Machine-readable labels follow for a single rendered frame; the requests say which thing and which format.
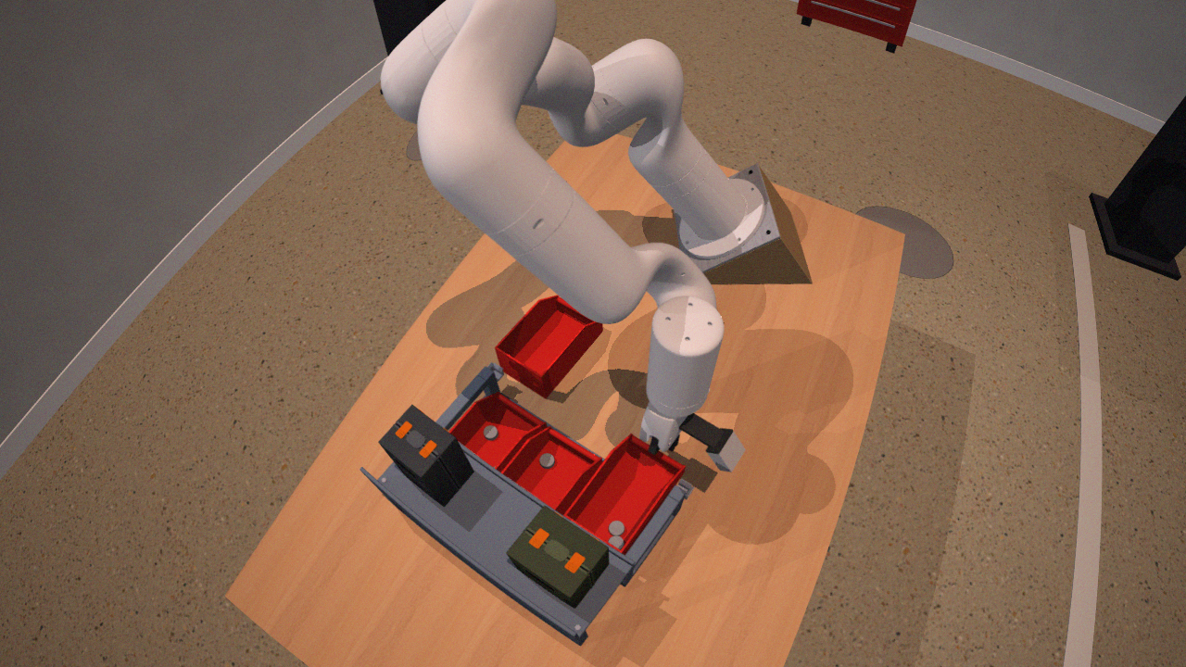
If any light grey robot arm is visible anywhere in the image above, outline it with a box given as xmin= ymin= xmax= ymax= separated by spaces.
xmin=381 ymin=0 xmax=764 ymax=472

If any grey metal shelf rack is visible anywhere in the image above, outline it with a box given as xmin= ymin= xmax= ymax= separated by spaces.
xmin=361 ymin=362 xmax=695 ymax=646

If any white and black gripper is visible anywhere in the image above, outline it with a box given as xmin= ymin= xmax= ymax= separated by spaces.
xmin=639 ymin=402 xmax=686 ymax=456

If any red bin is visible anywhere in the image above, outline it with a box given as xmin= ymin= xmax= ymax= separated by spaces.
xmin=502 ymin=427 xmax=601 ymax=515
xmin=449 ymin=392 xmax=546 ymax=472
xmin=495 ymin=296 xmax=602 ymax=398
xmin=563 ymin=436 xmax=686 ymax=555

